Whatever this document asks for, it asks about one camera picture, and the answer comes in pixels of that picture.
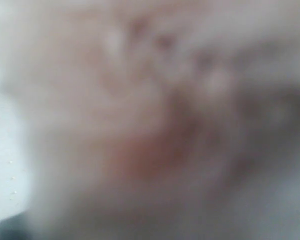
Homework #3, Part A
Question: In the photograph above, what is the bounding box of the beige teddy bear striped sweater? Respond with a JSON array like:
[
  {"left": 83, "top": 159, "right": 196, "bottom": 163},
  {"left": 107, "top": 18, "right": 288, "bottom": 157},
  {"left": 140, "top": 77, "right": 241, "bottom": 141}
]
[{"left": 0, "top": 0, "right": 300, "bottom": 240}]

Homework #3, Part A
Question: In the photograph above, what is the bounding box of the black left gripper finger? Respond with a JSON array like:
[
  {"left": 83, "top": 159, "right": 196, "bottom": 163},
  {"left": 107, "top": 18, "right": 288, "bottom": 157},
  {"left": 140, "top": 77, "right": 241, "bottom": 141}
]
[{"left": 0, "top": 212, "right": 33, "bottom": 240}]

